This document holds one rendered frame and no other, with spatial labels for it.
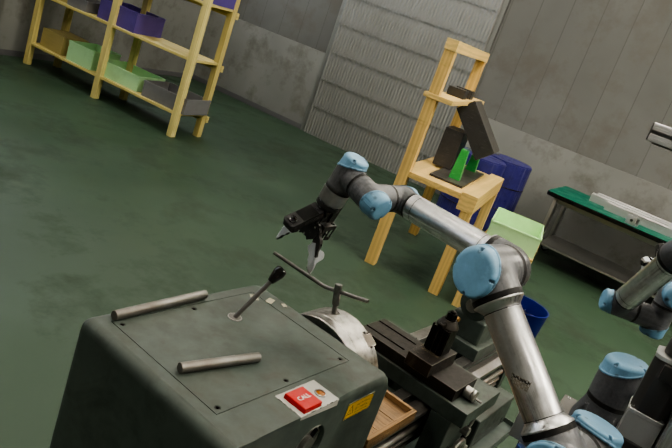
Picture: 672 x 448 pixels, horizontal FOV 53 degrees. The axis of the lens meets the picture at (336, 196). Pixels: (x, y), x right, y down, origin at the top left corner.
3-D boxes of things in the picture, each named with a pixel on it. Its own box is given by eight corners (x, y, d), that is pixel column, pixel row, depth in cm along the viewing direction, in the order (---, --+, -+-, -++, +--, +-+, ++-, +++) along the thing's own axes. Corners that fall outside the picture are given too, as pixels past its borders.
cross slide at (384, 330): (451, 402, 229) (456, 391, 228) (355, 336, 251) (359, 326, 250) (473, 388, 244) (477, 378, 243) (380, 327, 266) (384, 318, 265)
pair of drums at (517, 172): (510, 231, 916) (538, 167, 891) (480, 244, 803) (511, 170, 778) (458, 207, 950) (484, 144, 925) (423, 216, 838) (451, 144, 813)
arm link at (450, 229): (555, 256, 160) (407, 175, 190) (534, 258, 152) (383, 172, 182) (536, 298, 163) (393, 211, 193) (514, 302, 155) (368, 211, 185)
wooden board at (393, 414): (364, 451, 197) (368, 440, 196) (278, 383, 215) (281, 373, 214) (413, 421, 221) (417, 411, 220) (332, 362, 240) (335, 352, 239)
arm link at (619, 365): (584, 380, 199) (604, 341, 195) (628, 397, 197) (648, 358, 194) (592, 400, 187) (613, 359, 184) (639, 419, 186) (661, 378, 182)
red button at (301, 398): (302, 417, 136) (305, 409, 136) (281, 400, 139) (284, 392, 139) (320, 409, 141) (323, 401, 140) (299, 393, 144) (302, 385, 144)
